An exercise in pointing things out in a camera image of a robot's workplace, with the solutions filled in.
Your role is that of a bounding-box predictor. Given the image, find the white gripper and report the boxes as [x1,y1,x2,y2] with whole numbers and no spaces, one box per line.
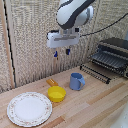
[46,28,81,59]

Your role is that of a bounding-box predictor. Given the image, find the orange-brown bread piece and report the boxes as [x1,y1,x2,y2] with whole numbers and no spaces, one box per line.
[46,78,59,88]

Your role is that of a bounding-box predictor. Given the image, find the open toaster oven door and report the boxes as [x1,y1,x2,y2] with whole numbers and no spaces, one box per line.
[79,62,112,85]

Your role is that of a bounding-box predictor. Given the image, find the blue plastic mug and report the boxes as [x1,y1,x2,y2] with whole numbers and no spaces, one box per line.
[69,72,86,92]

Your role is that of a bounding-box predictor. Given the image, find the yellow plastic bowl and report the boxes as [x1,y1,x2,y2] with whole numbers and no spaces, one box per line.
[47,85,67,103]

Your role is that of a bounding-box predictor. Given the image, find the black dish rack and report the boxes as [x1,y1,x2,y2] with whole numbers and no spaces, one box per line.
[89,36,128,80]

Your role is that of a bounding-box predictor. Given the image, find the white floral-rim plate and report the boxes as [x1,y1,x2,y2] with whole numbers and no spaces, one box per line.
[6,91,54,128]

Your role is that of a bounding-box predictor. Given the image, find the narrow wooden screen post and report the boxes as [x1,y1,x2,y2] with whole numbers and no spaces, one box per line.
[52,0,65,76]

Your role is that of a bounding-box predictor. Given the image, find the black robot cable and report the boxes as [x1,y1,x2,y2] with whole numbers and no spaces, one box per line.
[79,12,128,38]

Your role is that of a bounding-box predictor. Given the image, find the wide wooden screen post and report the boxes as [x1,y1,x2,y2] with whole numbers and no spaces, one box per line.
[0,0,16,90]

